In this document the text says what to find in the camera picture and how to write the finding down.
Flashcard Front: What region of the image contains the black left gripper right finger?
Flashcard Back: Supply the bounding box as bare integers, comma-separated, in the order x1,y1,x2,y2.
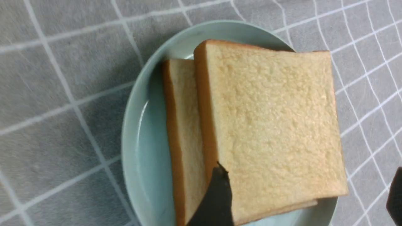
386,167,402,226

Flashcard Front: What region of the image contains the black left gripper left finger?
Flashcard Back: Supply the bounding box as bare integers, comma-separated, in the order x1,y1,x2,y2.
187,162,234,226

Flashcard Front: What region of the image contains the toast slice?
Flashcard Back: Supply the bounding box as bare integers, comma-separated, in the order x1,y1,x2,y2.
194,40,349,225
162,59,207,226

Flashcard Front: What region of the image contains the light green plate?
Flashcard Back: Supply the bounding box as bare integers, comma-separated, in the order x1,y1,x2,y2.
122,20,338,226

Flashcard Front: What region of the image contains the grey checked tablecloth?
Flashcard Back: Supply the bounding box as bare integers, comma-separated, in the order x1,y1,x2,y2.
1,0,401,226

